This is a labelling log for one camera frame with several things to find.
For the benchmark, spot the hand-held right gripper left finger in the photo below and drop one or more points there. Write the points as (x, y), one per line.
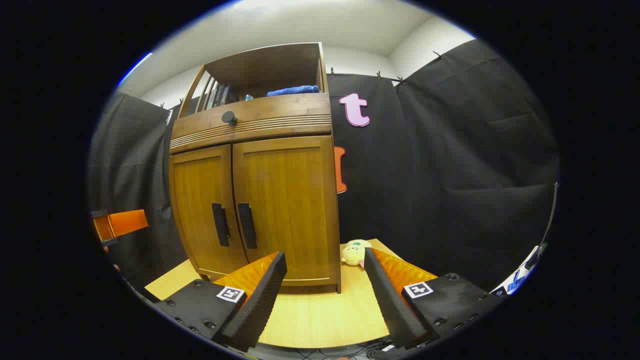
(260, 305)

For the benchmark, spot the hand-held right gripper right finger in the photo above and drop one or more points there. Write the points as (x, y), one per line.
(392, 305)

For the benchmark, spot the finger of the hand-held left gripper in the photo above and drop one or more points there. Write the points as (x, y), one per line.
(125, 222)

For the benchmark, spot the wooden cabinet door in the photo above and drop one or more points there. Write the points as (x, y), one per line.
(197, 200)
(292, 200)

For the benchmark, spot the wooden double-door shoe cabinet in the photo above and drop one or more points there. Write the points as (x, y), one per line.
(280, 70)

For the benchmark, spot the wooden cabinet drawer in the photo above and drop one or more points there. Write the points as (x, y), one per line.
(280, 117)

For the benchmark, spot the yellow plush toy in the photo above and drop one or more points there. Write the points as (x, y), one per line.
(354, 252)

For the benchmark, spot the blue plastic clip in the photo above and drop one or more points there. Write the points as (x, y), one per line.
(514, 285)

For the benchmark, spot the black backdrop cloth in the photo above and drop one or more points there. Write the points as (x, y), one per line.
(450, 175)

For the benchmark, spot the black round drawer knob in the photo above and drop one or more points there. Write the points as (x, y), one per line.
(229, 118)

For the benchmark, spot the grey book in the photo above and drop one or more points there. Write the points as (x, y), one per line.
(212, 96)

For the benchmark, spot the dark book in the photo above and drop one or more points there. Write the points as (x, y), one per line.
(225, 95)

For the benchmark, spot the blue folded cloth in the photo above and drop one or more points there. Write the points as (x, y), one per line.
(292, 90)

